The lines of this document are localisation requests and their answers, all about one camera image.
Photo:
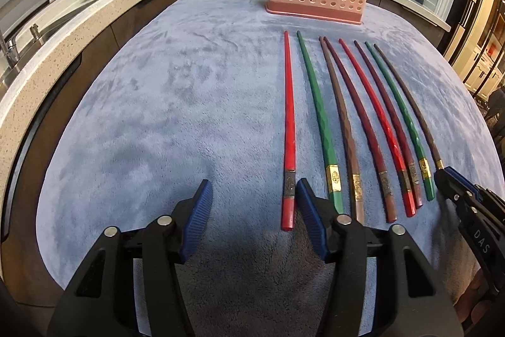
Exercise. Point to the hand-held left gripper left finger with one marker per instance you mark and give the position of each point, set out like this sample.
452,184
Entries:
197,218

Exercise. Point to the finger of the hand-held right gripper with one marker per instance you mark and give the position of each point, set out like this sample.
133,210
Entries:
461,181
447,187

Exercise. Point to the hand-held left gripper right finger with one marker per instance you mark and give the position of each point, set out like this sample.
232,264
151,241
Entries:
311,214

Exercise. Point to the brown chopstick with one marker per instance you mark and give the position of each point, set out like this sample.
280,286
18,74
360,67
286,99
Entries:
410,96
342,116

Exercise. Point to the bright red chopstick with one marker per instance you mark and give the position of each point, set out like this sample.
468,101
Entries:
289,116
374,108

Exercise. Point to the maroon chopstick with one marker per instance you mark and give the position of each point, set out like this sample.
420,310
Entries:
357,112
388,104

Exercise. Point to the green chopstick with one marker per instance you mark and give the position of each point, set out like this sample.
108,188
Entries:
318,104
398,96

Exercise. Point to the person's right hand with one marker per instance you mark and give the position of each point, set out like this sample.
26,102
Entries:
473,287

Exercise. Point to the blue-grey plush mat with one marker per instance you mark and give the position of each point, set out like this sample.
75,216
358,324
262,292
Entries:
158,131

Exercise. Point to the glass-door cabinet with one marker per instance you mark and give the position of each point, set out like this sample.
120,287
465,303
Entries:
481,13

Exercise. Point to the steel sink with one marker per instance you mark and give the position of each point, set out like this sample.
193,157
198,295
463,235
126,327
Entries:
43,33

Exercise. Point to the metal faucet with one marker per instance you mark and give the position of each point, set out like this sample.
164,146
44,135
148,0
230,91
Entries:
11,48

